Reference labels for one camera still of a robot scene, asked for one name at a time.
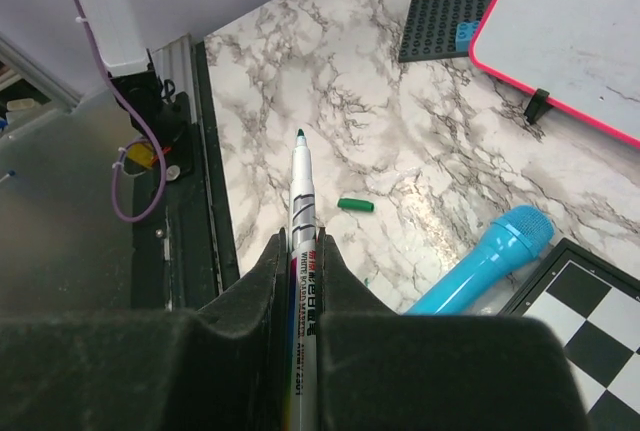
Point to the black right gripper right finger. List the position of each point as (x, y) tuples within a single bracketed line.
[(379, 370)]

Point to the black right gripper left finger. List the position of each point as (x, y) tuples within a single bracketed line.
[(217, 368)]

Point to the white whiteboard marker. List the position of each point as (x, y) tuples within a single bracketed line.
[(300, 409)]

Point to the green marker cap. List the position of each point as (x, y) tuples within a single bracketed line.
[(357, 205)]

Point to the pink framed whiteboard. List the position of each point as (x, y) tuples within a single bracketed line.
[(583, 53)]

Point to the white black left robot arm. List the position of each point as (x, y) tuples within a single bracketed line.
[(122, 55)]

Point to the black white chessboard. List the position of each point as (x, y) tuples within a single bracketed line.
[(592, 307)]

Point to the dark grey lego baseplate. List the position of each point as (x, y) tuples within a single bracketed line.
[(430, 26)]

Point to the blue lego brick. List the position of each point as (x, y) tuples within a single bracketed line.
[(464, 34)]

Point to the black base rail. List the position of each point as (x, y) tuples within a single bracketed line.
[(184, 254)]

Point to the aluminium frame rail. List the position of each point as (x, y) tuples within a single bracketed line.
[(174, 61)]

